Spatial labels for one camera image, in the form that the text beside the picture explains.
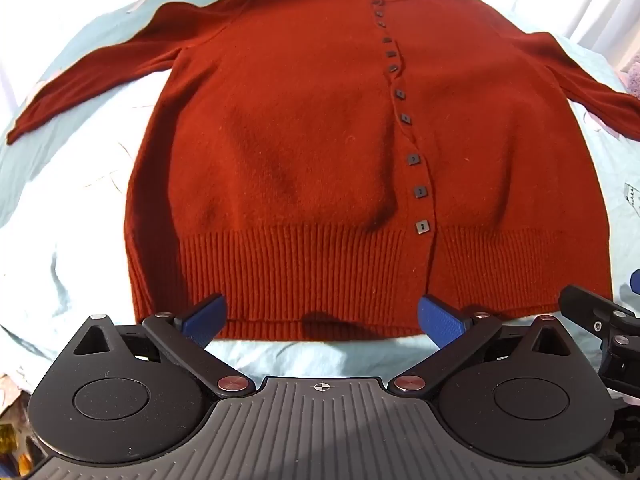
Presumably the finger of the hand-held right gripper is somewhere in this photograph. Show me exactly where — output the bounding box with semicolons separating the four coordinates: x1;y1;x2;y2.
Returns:
558;284;640;394

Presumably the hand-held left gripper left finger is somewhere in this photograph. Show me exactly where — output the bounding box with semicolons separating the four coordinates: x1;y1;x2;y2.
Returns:
73;293;254;394

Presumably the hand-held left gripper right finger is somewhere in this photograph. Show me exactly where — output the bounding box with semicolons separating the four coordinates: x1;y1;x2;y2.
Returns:
392;293;571;394

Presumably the red knit button cardigan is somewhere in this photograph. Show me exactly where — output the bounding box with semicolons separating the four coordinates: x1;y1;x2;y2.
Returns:
7;0;640;343

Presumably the light blue bed sheet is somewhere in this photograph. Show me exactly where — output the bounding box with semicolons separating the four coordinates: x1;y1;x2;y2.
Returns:
0;0;640;397

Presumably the white curtain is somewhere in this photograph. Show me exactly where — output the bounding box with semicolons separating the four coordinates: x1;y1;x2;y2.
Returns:
545;0;640;68

